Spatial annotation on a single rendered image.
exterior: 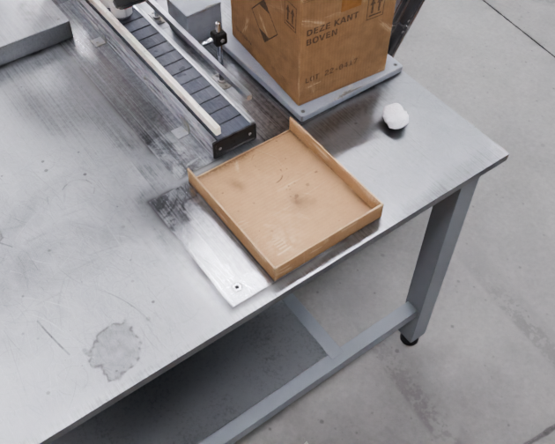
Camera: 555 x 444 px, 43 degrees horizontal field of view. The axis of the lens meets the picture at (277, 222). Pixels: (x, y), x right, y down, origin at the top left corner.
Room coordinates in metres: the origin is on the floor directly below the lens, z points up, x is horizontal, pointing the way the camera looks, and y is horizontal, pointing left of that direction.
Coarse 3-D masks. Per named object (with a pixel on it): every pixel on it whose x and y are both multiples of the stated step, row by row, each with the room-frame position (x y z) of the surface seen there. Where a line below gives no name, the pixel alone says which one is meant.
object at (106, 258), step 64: (64, 0) 1.57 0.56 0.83; (64, 64) 1.31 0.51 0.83; (0, 128) 1.09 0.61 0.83; (64, 128) 1.10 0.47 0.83; (128, 128) 1.10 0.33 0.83; (256, 128) 1.10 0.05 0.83; (320, 128) 1.10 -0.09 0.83; (384, 128) 1.11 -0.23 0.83; (448, 128) 1.11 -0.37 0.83; (0, 192) 0.91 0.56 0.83; (64, 192) 0.91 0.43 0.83; (128, 192) 0.91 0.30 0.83; (192, 192) 0.91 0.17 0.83; (384, 192) 0.92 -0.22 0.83; (448, 192) 0.93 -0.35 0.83; (0, 256) 0.75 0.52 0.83; (64, 256) 0.75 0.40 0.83; (128, 256) 0.75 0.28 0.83; (192, 256) 0.76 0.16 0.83; (320, 256) 0.76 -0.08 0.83; (0, 320) 0.62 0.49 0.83; (64, 320) 0.62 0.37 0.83; (128, 320) 0.62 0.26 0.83; (192, 320) 0.62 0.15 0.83; (0, 384) 0.49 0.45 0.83; (64, 384) 0.50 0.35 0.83; (128, 384) 0.50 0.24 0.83
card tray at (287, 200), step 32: (256, 160) 1.00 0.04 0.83; (288, 160) 1.00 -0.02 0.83; (320, 160) 1.00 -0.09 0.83; (224, 192) 0.91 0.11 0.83; (256, 192) 0.91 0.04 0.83; (288, 192) 0.91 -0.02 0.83; (320, 192) 0.91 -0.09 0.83; (352, 192) 0.92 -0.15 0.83; (256, 224) 0.83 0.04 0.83; (288, 224) 0.83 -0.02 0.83; (320, 224) 0.83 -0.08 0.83; (352, 224) 0.81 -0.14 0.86; (256, 256) 0.75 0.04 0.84; (288, 256) 0.76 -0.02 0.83
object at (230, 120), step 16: (144, 32) 1.37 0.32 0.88; (160, 48) 1.31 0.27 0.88; (160, 64) 1.25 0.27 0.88; (176, 64) 1.25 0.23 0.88; (160, 80) 1.20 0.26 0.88; (176, 80) 1.20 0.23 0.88; (192, 80) 1.20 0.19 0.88; (176, 96) 1.15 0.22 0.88; (192, 96) 1.15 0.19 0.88; (208, 96) 1.15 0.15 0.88; (192, 112) 1.10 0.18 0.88; (208, 112) 1.10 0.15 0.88; (224, 112) 1.10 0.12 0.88; (208, 128) 1.05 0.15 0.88; (224, 128) 1.05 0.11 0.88; (240, 128) 1.05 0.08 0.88
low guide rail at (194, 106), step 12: (96, 0) 1.44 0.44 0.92; (108, 12) 1.40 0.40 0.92; (120, 24) 1.35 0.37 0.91; (132, 36) 1.31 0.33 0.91; (144, 48) 1.26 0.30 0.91; (156, 60) 1.22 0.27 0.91; (168, 84) 1.16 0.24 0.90; (180, 96) 1.12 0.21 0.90; (192, 108) 1.08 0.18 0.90; (204, 120) 1.04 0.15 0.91; (216, 132) 1.01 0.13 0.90
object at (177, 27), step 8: (152, 0) 1.38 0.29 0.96; (152, 8) 1.36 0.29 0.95; (160, 8) 1.35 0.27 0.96; (160, 16) 1.33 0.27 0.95; (168, 16) 1.32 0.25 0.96; (168, 24) 1.31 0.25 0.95; (176, 24) 1.29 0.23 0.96; (184, 32) 1.26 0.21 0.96; (192, 40) 1.23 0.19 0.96; (200, 48) 1.20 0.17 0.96; (208, 56) 1.18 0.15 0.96; (216, 64) 1.15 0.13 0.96; (224, 72) 1.13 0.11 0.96; (232, 80) 1.10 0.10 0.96; (240, 88) 1.08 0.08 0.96; (248, 96) 1.06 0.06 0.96
